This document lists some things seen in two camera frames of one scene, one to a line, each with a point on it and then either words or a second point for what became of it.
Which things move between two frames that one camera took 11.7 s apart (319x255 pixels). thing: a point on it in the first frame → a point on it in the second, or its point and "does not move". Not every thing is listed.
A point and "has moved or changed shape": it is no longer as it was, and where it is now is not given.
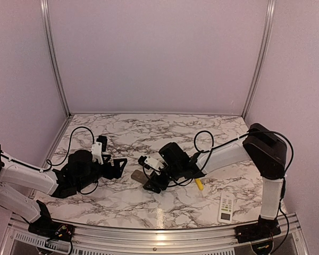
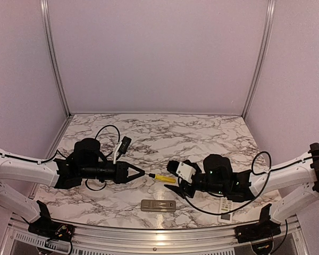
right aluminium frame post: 268,25 does not move
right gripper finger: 142,159 → 184,184
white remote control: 226,207 does not move
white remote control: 139,176 → 158,205
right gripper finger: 157,183 → 182,190
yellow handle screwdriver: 199,184 has moved or changed shape
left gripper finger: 106,158 → 135,168
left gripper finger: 115,171 → 134,177
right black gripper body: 174,170 → 216,187
